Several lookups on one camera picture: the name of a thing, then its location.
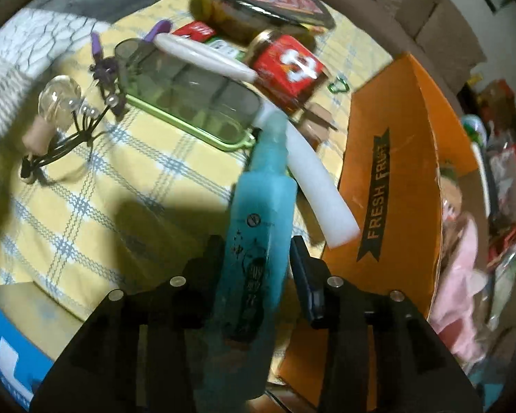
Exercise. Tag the yellow plaid cloth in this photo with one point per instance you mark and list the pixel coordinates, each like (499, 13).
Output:
(155, 180)

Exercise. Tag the small green can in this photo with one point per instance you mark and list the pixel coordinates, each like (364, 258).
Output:
(225, 47)

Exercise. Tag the green carabiner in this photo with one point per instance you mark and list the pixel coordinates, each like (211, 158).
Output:
(332, 87)

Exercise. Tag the teal spray bottle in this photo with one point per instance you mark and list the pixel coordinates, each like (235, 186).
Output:
(262, 206)

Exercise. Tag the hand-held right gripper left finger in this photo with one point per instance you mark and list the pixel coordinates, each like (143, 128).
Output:
(213, 260)

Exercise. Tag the round glass bottle wooden cap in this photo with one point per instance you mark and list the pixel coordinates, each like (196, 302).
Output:
(60, 99)

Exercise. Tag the pink cloth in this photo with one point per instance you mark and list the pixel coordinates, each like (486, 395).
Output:
(460, 275)

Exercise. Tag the orange cardboard box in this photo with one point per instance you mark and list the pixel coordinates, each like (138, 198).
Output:
(382, 137)

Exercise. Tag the brown sofa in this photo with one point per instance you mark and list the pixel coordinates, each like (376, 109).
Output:
(434, 17)

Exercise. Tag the blue and white box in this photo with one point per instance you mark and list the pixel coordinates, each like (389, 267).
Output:
(13, 344)

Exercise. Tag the white foam tube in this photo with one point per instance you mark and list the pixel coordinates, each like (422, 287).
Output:
(318, 180)

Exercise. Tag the red Pringles can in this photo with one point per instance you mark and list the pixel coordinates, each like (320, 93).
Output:
(292, 69)

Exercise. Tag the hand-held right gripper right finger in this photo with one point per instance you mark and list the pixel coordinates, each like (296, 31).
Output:
(304, 277)

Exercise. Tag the grey white patterned blanket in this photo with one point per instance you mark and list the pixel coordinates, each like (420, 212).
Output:
(26, 43)

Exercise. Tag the small red can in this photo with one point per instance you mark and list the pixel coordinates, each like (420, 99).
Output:
(193, 30)

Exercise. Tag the small brown cardboard piece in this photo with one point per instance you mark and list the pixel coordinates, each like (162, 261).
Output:
(316, 124)

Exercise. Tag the cluttered pile of packets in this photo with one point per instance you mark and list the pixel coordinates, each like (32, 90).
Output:
(507, 172)

